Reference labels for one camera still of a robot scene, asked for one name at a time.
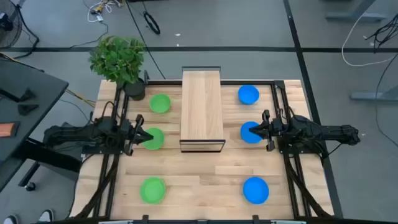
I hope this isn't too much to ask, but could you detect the dark grey desk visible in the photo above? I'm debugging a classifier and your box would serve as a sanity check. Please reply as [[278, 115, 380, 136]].
[[0, 58, 83, 192]]

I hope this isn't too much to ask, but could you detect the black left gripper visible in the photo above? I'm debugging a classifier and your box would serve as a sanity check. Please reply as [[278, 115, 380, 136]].
[[120, 114, 154, 156]]

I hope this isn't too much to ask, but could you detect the grey desk foot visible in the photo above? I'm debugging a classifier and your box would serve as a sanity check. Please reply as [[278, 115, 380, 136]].
[[325, 0, 388, 22], [350, 85, 398, 101]]

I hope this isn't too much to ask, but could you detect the black cable bundle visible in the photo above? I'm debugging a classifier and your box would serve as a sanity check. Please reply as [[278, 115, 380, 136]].
[[365, 14, 398, 52]]

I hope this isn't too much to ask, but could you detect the green plastic mini bowl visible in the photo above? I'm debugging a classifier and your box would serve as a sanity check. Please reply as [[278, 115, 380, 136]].
[[139, 177, 167, 205], [141, 127, 165, 151], [149, 93, 172, 114]]

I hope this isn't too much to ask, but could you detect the orange flat object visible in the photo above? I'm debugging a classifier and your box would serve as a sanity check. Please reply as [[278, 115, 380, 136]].
[[0, 121, 20, 138]]

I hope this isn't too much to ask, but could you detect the green artificial plant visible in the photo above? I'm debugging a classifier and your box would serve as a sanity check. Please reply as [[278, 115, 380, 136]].
[[89, 35, 146, 85]]

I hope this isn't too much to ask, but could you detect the black plant pot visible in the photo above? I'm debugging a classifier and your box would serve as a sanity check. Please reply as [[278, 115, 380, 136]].
[[123, 77, 146, 101]]

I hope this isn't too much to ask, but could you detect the wooden shelf with black frame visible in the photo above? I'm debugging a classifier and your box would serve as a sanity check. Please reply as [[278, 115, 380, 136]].
[[179, 65, 226, 153]]

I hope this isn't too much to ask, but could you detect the black triangular bracket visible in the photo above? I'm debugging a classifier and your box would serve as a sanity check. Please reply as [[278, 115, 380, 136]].
[[18, 87, 37, 103]]

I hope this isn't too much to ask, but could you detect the black fan cable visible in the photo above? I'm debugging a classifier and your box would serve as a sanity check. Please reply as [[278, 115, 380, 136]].
[[14, 4, 40, 60]]

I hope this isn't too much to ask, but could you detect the black aluminium table frame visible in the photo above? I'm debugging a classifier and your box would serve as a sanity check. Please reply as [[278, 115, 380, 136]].
[[70, 70, 336, 224]]

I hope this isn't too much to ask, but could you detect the long straight black cable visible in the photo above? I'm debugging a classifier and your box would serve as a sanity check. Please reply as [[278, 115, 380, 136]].
[[126, 0, 166, 80]]

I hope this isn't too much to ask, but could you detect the yellow cable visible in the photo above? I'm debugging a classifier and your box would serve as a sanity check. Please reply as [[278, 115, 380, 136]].
[[0, 52, 96, 108]]

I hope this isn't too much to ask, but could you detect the black coiled cable loop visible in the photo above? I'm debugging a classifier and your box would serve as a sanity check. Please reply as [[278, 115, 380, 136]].
[[142, 11, 161, 35]]

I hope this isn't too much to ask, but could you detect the black floor fan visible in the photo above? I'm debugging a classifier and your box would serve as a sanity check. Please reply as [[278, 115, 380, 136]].
[[0, 0, 23, 50]]

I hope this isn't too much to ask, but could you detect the white cable bundle with plug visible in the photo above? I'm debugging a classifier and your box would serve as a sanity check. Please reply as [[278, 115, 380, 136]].
[[86, 0, 123, 23]]

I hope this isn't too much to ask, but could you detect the blue plastic mini bowl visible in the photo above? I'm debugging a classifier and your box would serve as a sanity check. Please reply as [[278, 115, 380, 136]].
[[243, 177, 270, 205], [238, 84, 260, 106], [239, 121, 264, 144]]

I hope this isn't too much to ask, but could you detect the long white cable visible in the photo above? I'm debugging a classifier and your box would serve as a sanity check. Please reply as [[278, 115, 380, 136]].
[[341, 12, 398, 67]]

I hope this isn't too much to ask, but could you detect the thin curved black cable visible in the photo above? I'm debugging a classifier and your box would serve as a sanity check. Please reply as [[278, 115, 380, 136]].
[[374, 54, 398, 147]]

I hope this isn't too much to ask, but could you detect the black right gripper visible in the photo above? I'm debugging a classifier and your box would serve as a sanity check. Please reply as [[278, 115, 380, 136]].
[[248, 110, 283, 152]]

